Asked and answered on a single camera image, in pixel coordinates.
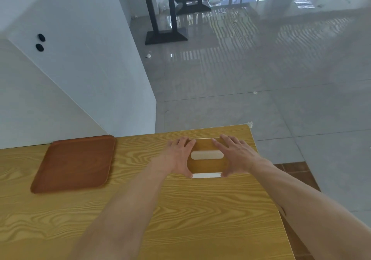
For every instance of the person's left hand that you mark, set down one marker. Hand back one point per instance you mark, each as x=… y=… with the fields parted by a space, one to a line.
x=175 y=159

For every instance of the person's right hand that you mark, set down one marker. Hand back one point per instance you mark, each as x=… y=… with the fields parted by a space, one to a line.
x=242 y=158

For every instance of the person's left little finger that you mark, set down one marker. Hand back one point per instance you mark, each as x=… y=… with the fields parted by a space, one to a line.
x=169 y=144

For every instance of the person's right little finger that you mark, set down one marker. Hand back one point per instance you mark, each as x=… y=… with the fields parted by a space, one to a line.
x=249 y=149

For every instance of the person's left thumb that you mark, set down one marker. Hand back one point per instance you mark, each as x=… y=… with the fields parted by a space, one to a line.
x=189 y=172

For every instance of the person's right middle finger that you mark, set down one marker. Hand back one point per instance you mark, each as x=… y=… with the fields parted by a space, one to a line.
x=229 y=140

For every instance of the person's left middle finger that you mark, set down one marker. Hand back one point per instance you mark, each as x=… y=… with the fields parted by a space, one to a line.
x=183 y=142

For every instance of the person's right thumb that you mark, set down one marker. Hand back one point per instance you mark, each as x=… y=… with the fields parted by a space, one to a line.
x=226 y=173

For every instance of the wooden lid tissue box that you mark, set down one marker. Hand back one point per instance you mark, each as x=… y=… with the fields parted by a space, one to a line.
x=207 y=165

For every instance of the person's right forearm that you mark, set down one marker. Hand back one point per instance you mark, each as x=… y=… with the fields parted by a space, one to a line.
x=307 y=210

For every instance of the person's left forearm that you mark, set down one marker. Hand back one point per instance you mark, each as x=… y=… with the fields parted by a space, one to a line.
x=127 y=210

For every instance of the brown rectangular serving tray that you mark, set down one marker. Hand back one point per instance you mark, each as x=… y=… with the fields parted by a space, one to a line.
x=75 y=164

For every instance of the black table pedestal base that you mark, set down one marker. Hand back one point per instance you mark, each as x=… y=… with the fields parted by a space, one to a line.
x=192 y=6

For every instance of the black round wall knob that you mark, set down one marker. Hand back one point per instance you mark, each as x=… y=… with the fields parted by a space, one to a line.
x=39 y=47
x=41 y=37

